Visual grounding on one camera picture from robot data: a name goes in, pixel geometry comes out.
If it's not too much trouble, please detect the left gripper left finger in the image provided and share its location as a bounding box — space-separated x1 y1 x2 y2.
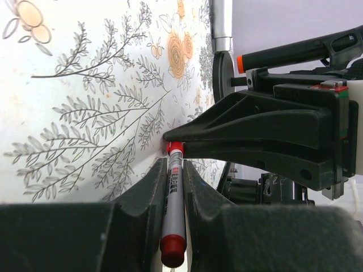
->
1 159 167 271

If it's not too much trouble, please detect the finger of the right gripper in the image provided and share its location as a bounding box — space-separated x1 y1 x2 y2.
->
184 141 337 190
163 91 335 149

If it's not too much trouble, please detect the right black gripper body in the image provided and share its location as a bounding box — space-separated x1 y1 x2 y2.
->
246 68 358 200

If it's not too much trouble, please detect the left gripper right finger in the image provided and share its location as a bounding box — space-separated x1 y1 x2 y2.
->
183 161 362 271

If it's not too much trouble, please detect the red capped whiteboard marker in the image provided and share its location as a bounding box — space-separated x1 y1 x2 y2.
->
160 150 187 268

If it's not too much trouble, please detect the red marker cap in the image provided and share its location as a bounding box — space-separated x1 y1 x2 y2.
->
166 142 184 158

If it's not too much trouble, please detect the silver metal cylinder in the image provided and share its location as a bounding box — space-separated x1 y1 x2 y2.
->
211 0 233 52

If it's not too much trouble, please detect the floral tablecloth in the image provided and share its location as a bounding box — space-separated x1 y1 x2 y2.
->
1 1 214 204

